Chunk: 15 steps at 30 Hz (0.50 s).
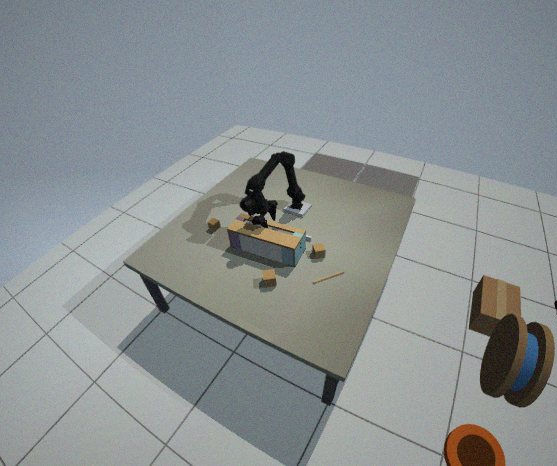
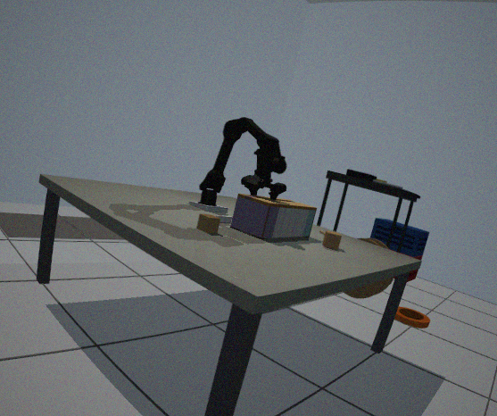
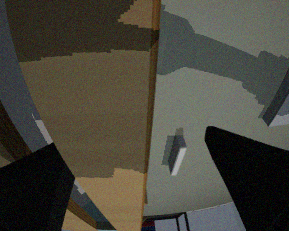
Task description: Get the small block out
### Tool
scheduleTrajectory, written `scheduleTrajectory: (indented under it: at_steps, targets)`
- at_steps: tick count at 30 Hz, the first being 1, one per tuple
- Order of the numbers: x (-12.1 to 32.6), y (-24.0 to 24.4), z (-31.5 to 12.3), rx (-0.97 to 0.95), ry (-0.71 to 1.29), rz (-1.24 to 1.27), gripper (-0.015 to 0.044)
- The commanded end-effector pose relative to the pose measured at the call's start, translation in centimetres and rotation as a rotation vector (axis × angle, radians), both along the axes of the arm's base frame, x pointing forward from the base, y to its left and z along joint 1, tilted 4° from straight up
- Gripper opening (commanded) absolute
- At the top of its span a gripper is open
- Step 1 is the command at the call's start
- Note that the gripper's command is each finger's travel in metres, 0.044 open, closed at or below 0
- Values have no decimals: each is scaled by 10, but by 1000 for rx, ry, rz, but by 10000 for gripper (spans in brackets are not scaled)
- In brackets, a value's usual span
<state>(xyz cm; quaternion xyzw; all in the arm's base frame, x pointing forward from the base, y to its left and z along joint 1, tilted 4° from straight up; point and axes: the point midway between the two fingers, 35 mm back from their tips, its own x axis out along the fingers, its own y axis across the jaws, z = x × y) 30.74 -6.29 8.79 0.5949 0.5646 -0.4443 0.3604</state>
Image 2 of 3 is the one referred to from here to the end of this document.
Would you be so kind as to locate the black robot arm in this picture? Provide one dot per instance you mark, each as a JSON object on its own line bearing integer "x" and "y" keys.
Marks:
{"x": 268, "y": 157}

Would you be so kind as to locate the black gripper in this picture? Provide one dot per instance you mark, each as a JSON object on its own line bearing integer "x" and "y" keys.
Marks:
{"x": 275, "y": 189}

